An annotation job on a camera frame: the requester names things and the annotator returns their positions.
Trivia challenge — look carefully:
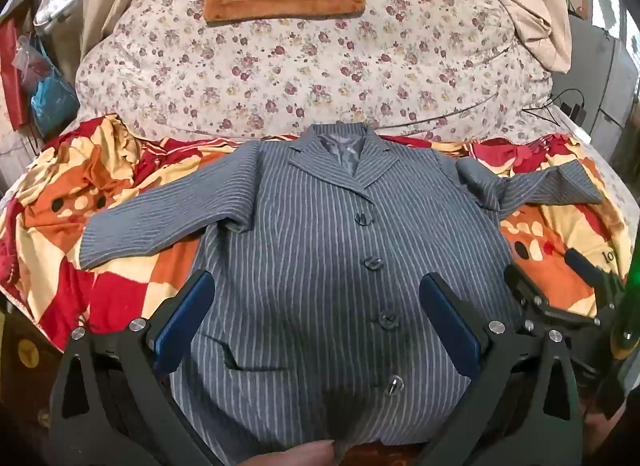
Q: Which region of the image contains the floral quilt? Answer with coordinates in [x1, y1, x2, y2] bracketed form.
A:
[75, 0, 556, 144]

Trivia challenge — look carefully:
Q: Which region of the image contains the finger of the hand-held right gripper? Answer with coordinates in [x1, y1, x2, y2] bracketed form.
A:
[565, 248, 627, 307]
[504, 263, 601, 333]

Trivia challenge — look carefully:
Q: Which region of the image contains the person's left hand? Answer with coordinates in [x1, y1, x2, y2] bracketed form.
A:
[267, 440, 337, 466]

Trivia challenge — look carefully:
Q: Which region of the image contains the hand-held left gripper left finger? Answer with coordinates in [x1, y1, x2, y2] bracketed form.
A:
[47, 270, 221, 466]

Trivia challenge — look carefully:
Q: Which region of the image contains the white plastic bag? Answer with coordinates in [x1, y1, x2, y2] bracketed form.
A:
[34, 0, 82, 30]

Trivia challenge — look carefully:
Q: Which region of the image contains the beige cloth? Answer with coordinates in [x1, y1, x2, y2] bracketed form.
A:
[420, 0, 573, 74]

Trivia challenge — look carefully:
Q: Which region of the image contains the red orange printed bedsheet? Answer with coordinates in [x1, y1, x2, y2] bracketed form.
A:
[0, 113, 633, 353]

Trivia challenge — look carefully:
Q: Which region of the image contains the blue plastic bag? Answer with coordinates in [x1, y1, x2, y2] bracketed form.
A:
[30, 70, 81, 137]

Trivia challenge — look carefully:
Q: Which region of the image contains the red bag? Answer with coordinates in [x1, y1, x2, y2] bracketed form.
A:
[0, 20, 32, 133]

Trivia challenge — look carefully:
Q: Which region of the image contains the black charger with cable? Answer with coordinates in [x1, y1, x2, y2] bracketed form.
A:
[559, 90, 590, 123]

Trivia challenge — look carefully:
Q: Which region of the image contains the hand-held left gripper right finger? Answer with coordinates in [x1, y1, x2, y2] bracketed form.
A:
[415, 273, 587, 466]

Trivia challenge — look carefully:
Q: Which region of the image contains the black clothes hanger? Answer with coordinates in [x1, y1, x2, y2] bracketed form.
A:
[520, 90, 586, 124]

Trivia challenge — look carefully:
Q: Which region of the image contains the grey cabinet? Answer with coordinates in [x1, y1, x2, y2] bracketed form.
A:
[570, 10, 640, 147]

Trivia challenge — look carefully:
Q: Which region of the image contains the grey pinstriped suit jacket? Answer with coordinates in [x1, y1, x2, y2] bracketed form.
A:
[80, 125, 603, 466]

